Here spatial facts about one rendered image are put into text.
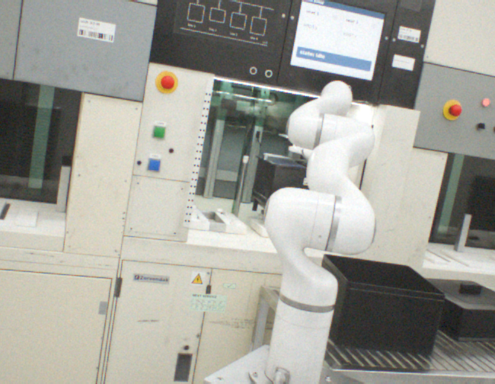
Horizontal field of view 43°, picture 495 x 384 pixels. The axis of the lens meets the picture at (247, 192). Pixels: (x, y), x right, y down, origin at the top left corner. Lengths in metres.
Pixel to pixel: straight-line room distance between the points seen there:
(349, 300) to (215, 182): 1.37
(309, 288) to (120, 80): 0.90
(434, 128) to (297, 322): 1.09
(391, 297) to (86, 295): 0.91
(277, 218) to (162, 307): 0.85
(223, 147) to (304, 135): 1.30
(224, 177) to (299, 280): 1.63
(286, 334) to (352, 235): 0.25
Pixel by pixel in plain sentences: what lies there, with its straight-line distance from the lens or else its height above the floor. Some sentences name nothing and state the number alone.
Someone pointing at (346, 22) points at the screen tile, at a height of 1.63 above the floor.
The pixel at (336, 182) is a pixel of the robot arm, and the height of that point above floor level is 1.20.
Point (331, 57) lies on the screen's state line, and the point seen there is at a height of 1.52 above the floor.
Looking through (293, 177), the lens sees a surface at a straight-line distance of 2.26.
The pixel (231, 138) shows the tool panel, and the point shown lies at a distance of 2.90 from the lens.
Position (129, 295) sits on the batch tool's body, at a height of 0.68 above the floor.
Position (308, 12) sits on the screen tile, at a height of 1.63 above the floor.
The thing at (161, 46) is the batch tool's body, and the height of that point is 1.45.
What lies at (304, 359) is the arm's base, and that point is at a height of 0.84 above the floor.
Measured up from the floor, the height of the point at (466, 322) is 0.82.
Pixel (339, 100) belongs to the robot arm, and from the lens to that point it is 1.73.
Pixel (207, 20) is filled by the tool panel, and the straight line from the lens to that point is 1.94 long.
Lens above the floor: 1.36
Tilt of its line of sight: 9 degrees down
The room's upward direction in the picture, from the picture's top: 10 degrees clockwise
